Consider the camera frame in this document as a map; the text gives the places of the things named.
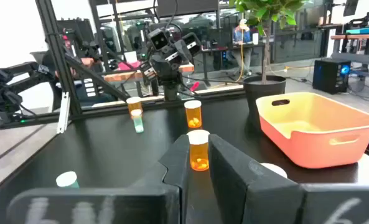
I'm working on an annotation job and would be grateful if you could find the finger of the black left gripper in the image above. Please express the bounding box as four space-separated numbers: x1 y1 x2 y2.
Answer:
146 27 171 52
181 32 203 56

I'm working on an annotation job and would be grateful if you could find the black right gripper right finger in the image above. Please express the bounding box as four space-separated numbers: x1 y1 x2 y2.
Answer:
207 133 369 224

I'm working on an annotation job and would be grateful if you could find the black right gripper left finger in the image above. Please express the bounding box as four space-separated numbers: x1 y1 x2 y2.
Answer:
6 134 190 224

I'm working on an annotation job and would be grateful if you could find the orange pill bottle white cap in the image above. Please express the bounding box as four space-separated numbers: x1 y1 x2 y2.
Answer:
260 162 288 179
126 96 143 119
184 100 203 129
186 129 210 172

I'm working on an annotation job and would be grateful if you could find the large teal pill bottle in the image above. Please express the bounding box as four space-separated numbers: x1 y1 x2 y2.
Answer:
55 170 80 189

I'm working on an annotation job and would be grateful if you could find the small teal pill bottle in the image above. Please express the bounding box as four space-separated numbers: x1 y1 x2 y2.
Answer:
131 109 144 134

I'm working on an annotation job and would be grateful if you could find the orange plastic bin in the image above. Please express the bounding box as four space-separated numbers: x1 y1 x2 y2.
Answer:
255 91 369 169

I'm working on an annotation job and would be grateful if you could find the black office desk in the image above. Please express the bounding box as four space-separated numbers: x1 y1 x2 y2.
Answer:
199 40 266 80

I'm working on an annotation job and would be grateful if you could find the black hanging monitor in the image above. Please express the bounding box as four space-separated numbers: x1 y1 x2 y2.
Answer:
156 0 220 19

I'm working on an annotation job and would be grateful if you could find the pink object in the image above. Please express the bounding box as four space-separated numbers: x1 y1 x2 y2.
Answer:
118 60 141 72

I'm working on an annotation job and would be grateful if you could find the wooden workbench top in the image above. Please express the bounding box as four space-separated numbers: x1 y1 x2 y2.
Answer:
103 62 195 83

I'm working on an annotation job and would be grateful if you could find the person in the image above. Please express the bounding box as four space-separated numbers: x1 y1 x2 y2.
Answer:
55 29 95 78
231 18 254 77

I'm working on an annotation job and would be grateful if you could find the green potted tree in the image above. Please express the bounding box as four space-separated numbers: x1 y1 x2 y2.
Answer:
229 0 306 85

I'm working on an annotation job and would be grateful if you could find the black plant pot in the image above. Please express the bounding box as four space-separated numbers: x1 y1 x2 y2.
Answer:
243 75 287 125

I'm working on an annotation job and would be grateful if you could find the black computer tower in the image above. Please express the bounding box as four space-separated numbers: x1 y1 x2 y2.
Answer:
312 58 352 95

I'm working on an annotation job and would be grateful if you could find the grey metal workbench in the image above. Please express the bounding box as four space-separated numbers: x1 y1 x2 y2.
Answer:
329 26 369 78

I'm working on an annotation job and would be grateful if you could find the yellow hanging cable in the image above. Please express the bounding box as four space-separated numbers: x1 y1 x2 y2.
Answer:
235 27 246 82

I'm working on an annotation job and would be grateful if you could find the black diagonal frame brace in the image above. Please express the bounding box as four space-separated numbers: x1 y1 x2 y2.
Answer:
64 54 132 102

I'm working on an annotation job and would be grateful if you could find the black table frame rail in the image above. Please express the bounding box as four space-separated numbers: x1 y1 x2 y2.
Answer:
0 90 249 130

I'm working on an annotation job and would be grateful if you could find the black frame post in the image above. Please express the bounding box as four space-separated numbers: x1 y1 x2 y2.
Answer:
34 0 82 118

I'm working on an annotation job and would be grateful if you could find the silver metal bracket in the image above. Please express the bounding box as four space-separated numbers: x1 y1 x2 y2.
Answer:
56 91 71 134

